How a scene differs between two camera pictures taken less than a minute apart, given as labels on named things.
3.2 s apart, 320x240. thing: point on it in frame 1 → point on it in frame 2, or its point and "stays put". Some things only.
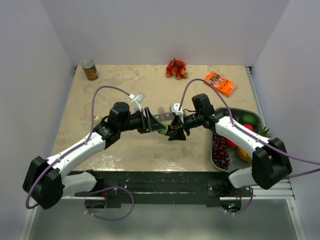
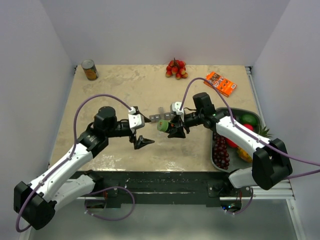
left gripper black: [153, 124] → [141, 141]
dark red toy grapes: [221, 157] stays put
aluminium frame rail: [279, 190] stays put
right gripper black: [179, 134] stays put
